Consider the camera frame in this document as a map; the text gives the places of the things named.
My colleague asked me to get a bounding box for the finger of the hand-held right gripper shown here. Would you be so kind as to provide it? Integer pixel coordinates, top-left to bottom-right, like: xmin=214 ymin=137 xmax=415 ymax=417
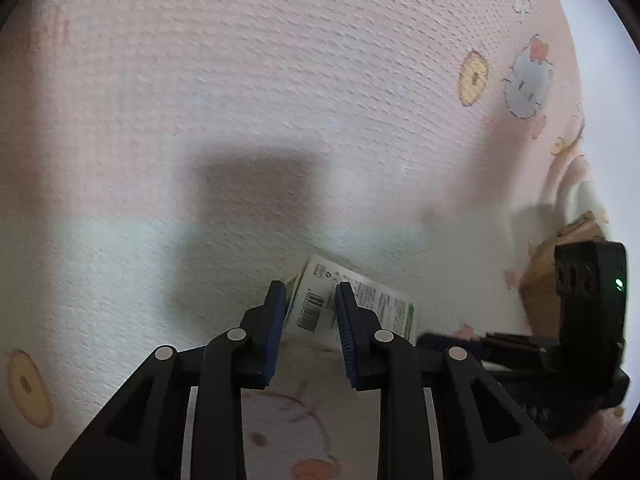
xmin=416 ymin=331 xmax=557 ymax=373

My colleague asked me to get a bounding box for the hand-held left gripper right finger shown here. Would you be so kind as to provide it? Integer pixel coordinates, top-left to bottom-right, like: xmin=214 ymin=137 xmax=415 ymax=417
xmin=334 ymin=281 xmax=576 ymax=480

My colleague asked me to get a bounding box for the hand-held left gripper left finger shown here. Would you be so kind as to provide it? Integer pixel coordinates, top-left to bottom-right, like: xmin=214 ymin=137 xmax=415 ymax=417
xmin=50 ymin=280 xmax=288 ymax=480

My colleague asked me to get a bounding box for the white carton box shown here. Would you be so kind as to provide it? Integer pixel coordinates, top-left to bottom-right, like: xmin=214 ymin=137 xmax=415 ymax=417
xmin=282 ymin=254 xmax=418 ymax=348

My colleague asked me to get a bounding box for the brown cardboard box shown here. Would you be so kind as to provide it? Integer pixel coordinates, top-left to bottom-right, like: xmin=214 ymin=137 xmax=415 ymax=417
xmin=520 ymin=210 xmax=608 ymax=336

